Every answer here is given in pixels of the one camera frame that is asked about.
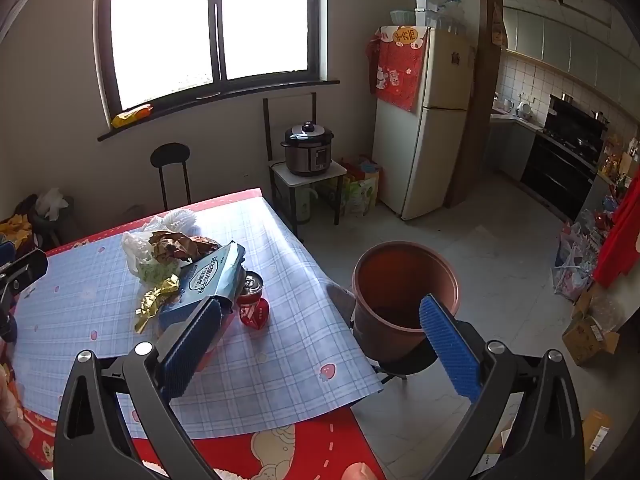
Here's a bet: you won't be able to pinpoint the black round-backed chair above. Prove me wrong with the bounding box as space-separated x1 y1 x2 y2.
150 142 193 211

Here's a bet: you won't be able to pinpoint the grey kitchen counter cabinet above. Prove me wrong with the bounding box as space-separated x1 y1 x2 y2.
482 110 543 181

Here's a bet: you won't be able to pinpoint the white plastic bag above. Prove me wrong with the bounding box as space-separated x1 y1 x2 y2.
121 215 183 283

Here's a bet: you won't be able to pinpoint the brown hanging paper bag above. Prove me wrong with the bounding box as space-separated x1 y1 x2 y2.
490 2 508 48

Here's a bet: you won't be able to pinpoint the brown plastic bucket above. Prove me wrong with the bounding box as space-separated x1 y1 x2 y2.
351 241 461 363

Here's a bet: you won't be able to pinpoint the black stove oven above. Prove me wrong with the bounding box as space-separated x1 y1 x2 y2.
520 130 603 223

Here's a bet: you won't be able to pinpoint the red crumpled wrapper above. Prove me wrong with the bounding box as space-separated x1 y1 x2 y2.
237 297 271 331

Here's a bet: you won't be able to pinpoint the flat cardboard box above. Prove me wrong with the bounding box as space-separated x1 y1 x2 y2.
580 410 613 463

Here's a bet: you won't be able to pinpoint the black stool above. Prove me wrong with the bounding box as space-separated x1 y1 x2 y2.
327 282 453 386

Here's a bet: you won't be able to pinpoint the gold wrapper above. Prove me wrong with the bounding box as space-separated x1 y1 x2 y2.
134 274 181 333

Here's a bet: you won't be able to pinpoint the blue plaid tablecloth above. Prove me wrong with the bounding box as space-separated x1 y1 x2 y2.
10 200 385 441

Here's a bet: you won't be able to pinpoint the black bin with white bag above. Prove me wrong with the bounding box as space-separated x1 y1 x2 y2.
27 187 76 248

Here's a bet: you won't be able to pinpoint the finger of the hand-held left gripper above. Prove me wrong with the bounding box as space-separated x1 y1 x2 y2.
0 249 49 293

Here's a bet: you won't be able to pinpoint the green and white kettle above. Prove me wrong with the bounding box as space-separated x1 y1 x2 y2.
292 185 321 226

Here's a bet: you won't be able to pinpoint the red hanging cloth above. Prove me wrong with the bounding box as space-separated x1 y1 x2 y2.
592 167 640 288

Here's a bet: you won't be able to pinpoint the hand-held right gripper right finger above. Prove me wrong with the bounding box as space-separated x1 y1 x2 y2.
419 294 586 480

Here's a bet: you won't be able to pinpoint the white fluffy brush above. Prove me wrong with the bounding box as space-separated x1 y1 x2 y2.
162 208 197 233

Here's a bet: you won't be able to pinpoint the steel pressure cooker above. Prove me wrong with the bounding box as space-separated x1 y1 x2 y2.
280 121 335 177

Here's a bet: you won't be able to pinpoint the dark-framed window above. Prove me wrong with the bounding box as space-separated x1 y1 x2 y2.
94 0 328 116

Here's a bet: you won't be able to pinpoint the yellow cloth pile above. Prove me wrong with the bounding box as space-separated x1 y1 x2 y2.
0 212 36 251

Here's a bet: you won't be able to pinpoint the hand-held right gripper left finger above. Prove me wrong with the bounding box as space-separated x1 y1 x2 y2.
54 297 223 480

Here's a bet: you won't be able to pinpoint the dark window sill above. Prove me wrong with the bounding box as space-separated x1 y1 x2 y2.
97 79 342 142

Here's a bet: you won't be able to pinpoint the shelf of packaged goods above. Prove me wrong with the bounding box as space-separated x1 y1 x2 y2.
597 135 640 196

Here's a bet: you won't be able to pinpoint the red printed fridge cloth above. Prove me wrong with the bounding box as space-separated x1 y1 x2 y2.
366 26 432 113

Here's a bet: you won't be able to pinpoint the white-topped side table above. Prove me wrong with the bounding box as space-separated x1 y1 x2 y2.
263 92 348 238

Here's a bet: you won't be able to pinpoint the clear plastic containers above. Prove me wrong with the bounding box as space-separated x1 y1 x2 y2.
437 0 468 33

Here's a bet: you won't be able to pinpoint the person's left forearm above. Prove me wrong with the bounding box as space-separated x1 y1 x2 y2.
0 360 33 453

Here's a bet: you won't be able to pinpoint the red drink can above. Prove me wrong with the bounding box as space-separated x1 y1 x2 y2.
236 270 265 311

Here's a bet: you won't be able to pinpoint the black range hood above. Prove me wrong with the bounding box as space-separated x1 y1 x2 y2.
542 93 608 143

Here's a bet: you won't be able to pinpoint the green printed bag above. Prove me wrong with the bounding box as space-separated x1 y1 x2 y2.
325 172 382 218

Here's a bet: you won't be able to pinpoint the open cardboard box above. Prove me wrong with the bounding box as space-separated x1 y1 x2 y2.
562 315 621 366

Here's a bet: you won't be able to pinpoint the grey upper kitchen cabinets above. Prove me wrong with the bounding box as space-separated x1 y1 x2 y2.
502 5 640 126

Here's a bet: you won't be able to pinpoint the yellow snack packet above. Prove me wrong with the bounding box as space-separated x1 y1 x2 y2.
111 103 154 129

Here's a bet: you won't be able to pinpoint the cream fridge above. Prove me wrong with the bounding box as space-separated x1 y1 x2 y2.
371 25 478 222

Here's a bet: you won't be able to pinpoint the red gift bag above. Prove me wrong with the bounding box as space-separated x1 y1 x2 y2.
342 157 383 181

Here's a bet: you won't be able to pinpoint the brown wrapper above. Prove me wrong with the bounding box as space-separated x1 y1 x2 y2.
149 230 222 264

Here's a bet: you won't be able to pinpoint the stacked white storage boxes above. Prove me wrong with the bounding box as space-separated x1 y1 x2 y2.
414 0 441 28

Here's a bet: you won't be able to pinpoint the plastic bags of goods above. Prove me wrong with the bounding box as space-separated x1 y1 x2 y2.
552 210 601 301

